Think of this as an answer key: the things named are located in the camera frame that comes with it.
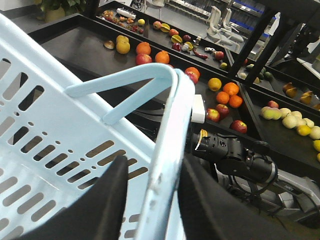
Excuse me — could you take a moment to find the red bell pepper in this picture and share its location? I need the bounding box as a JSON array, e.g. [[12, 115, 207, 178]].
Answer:
[[171, 42, 182, 52]]

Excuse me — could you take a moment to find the orange with nub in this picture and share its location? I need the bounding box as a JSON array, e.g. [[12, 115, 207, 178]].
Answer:
[[223, 82, 239, 96]]

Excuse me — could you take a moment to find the small orange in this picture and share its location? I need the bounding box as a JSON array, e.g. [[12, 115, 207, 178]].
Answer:
[[228, 95, 243, 109], [216, 91, 230, 105]]

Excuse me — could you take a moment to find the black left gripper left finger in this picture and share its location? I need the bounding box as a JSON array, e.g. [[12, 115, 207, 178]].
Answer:
[[19, 156, 128, 240]]

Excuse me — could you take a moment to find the small orange right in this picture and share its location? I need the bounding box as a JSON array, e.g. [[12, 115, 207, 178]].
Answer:
[[228, 95, 243, 109]]

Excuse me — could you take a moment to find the red apple front right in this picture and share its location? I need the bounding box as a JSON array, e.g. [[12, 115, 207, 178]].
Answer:
[[229, 119, 248, 134]]

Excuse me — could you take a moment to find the yellow round citrus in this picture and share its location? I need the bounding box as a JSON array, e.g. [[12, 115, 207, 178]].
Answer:
[[207, 77, 222, 92]]

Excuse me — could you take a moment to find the light blue plastic basket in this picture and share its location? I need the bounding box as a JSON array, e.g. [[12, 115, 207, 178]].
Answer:
[[0, 16, 195, 240]]

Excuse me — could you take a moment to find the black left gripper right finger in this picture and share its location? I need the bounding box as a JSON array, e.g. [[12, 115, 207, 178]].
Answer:
[[178, 154, 320, 240]]

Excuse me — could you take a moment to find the small orange left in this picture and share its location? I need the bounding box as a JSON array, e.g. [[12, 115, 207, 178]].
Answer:
[[216, 91, 230, 105]]

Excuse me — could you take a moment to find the red chili pepper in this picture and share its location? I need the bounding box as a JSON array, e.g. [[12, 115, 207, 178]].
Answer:
[[192, 48, 208, 60]]

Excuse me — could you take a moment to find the yellow lemon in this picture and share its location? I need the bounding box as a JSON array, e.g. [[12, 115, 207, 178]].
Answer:
[[296, 125, 311, 136]]

